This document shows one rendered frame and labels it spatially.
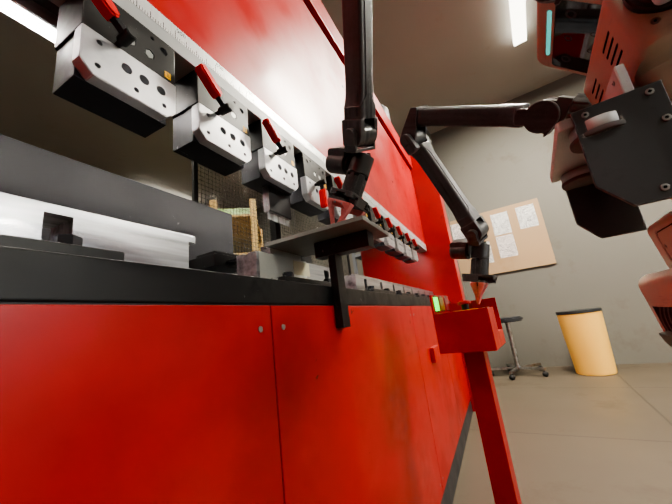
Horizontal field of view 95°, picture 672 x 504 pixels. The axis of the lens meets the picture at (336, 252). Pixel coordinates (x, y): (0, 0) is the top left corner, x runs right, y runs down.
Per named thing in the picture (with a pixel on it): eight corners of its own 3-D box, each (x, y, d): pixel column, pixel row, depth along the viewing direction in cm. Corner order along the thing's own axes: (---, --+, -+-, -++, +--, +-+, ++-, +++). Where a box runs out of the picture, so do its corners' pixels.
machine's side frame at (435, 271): (487, 411, 239) (430, 149, 293) (383, 411, 275) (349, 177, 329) (488, 402, 261) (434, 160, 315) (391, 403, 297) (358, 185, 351)
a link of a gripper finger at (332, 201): (317, 225, 76) (329, 189, 76) (331, 231, 82) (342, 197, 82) (340, 232, 72) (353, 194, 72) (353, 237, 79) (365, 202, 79)
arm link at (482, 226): (407, 129, 101) (423, 125, 107) (396, 141, 105) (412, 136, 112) (482, 239, 98) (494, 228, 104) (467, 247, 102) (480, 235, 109)
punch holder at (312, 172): (308, 198, 96) (303, 151, 99) (285, 205, 99) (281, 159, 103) (330, 211, 109) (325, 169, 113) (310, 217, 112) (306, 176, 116)
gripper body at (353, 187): (328, 193, 75) (337, 165, 75) (346, 205, 84) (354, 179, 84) (350, 199, 72) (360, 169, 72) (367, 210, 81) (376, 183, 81)
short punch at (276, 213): (270, 217, 82) (267, 184, 84) (264, 219, 83) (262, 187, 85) (292, 226, 90) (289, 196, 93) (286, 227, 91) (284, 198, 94)
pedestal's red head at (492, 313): (497, 350, 86) (482, 286, 90) (440, 354, 94) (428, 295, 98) (505, 342, 102) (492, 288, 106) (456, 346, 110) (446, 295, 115)
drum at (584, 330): (617, 368, 322) (597, 307, 337) (626, 376, 288) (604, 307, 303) (570, 369, 342) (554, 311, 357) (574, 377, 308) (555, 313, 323)
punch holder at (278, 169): (265, 173, 78) (261, 117, 82) (240, 184, 82) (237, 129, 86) (299, 192, 91) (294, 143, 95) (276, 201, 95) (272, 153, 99)
